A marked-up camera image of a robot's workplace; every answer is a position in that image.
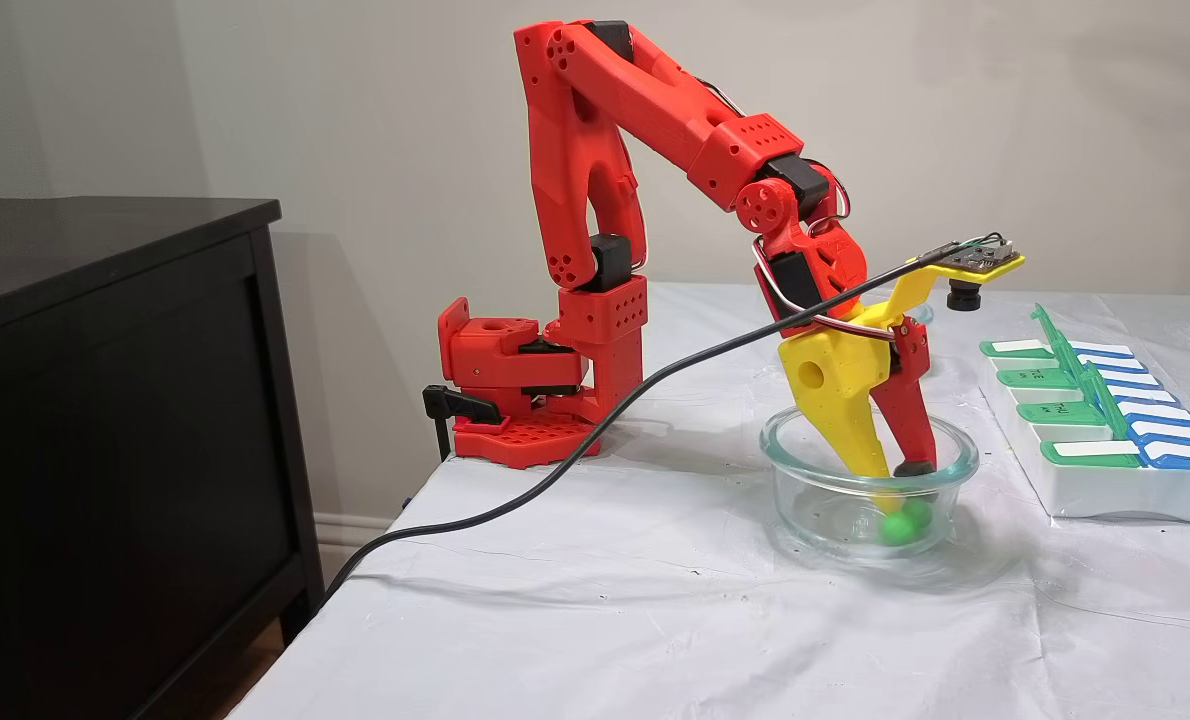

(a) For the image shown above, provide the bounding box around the black camera cable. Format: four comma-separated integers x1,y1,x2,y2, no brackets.
320,240,961,606

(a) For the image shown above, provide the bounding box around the white tablecloth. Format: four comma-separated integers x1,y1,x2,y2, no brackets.
227,282,1190,720

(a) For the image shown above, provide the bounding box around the black camera board yellow holder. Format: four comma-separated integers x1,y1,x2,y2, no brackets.
920,235,1026,311

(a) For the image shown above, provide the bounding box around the black wooden cabinet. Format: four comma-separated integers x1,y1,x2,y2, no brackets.
0,197,324,720

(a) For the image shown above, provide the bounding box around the white servo wire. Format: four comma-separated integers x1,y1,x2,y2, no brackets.
752,238,898,343

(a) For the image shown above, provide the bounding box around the black table clamp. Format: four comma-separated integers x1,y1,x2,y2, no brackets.
422,384,503,461

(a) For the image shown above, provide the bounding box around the weekly pill organizer box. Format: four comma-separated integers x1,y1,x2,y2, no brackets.
979,303,1190,526

